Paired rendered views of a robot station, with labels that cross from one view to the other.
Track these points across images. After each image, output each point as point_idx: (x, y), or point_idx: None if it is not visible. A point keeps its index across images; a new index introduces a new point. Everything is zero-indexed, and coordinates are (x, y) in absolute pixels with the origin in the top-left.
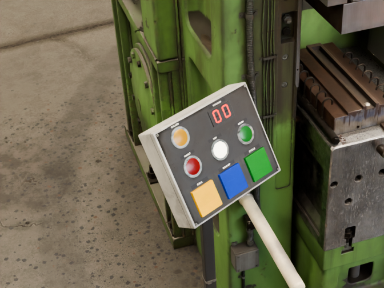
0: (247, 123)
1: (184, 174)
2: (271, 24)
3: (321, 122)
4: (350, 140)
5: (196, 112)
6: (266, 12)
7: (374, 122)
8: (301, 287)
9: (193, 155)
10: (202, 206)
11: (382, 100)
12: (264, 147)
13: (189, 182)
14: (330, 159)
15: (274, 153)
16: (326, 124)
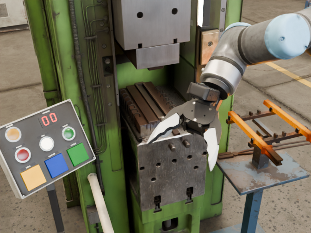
0: (70, 126)
1: (15, 160)
2: (95, 63)
3: (133, 128)
4: None
5: (28, 118)
6: (90, 55)
7: None
8: None
9: (23, 147)
10: (28, 183)
11: None
12: (83, 142)
13: (19, 166)
14: (137, 152)
15: (90, 147)
16: (136, 129)
